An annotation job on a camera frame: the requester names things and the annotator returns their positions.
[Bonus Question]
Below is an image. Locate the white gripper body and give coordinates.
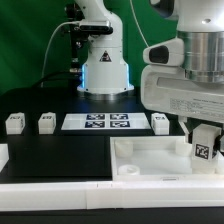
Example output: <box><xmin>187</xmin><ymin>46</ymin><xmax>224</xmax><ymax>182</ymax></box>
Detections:
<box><xmin>140</xmin><ymin>65</ymin><xmax>224</xmax><ymax>123</ymax></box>

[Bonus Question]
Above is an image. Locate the white left fence bar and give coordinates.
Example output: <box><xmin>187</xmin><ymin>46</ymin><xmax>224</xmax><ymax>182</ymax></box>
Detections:
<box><xmin>0</xmin><ymin>144</ymin><xmax>9</xmax><ymax>172</ymax></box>

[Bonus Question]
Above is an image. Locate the white marker sheet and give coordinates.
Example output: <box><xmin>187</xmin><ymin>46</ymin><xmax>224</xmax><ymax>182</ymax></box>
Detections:
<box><xmin>62</xmin><ymin>113</ymin><xmax>150</xmax><ymax>130</ymax></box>

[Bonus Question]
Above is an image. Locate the black cable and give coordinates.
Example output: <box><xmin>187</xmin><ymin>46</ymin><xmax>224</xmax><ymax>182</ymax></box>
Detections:
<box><xmin>31</xmin><ymin>71</ymin><xmax>81</xmax><ymax>88</ymax></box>

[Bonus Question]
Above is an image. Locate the white front fence bar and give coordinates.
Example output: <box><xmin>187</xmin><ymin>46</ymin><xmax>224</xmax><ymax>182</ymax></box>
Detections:
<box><xmin>0</xmin><ymin>180</ymin><xmax>224</xmax><ymax>211</ymax></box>

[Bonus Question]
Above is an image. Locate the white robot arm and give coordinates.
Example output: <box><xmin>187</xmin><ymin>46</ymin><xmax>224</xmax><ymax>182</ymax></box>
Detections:
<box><xmin>72</xmin><ymin>0</ymin><xmax>224</xmax><ymax>124</ymax></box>

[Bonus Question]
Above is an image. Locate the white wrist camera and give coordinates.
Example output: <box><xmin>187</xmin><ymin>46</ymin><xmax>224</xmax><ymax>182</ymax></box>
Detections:
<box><xmin>143</xmin><ymin>38</ymin><xmax>184</xmax><ymax>67</ymax></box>

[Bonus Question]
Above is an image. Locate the white fence bar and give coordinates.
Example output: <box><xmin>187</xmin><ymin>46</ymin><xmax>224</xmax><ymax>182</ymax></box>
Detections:
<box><xmin>0</xmin><ymin>180</ymin><xmax>224</xmax><ymax>211</ymax></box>
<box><xmin>0</xmin><ymin>144</ymin><xmax>9</xmax><ymax>172</ymax></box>

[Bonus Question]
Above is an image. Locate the white square tabletop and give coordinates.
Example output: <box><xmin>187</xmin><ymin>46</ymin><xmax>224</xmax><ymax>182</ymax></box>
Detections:
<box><xmin>110</xmin><ymin>136</ymin><xmax>224</xmax><ymax>182</ymax></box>

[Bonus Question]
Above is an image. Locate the white cable right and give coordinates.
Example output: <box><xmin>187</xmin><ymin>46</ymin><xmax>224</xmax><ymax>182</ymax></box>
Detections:
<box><xmin>129</xmin><ymin>0</ymin><xmax>150</xmax><ymax>48</ymax></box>

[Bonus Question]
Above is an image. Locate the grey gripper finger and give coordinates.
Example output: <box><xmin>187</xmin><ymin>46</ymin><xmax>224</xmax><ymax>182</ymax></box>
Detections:
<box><xmin>178</xmin><ymin>116</ymin><xmax>190</xmax><ymax>143</ymax></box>

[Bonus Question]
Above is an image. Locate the white cable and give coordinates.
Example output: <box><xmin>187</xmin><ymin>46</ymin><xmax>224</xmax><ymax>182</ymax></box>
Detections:
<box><xmin>40</xmin><ymin>20</ymin><xmax>81</xmax><ymax>88</ymax></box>
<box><xmin>129</xmin><ymin>0</ymin><xmax>150</xmax><ymax>48</ymax></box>

